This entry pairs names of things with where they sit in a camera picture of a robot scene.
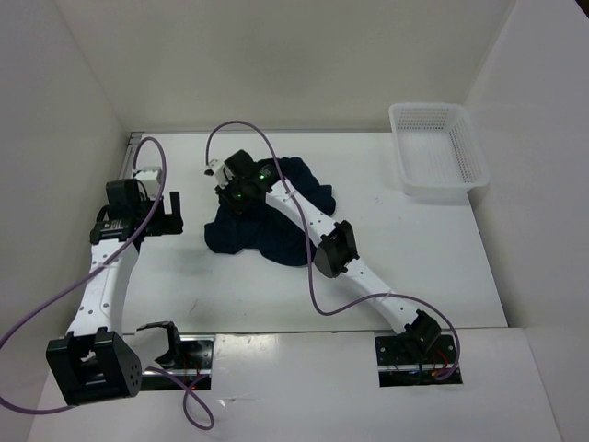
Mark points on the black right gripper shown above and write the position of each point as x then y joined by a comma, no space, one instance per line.
223,192

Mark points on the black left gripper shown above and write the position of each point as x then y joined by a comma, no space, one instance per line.
169,224

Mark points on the navy blue shorts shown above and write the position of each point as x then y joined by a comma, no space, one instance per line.
265,229

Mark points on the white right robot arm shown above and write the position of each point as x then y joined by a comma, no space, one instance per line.
278,208

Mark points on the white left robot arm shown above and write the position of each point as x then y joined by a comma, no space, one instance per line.
92,362

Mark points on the white plastic basket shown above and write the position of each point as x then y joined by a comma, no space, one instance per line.
437,150

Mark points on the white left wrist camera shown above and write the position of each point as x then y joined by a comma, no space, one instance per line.
150,178

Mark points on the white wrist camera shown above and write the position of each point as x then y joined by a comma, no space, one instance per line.
150,178
215,168

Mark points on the aluminium table edge rail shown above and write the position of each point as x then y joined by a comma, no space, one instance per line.
129,152

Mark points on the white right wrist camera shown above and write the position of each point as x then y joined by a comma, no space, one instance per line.
215,168

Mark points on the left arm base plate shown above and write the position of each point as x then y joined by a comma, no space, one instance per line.
193,367

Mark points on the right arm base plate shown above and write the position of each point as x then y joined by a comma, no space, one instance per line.
397,368

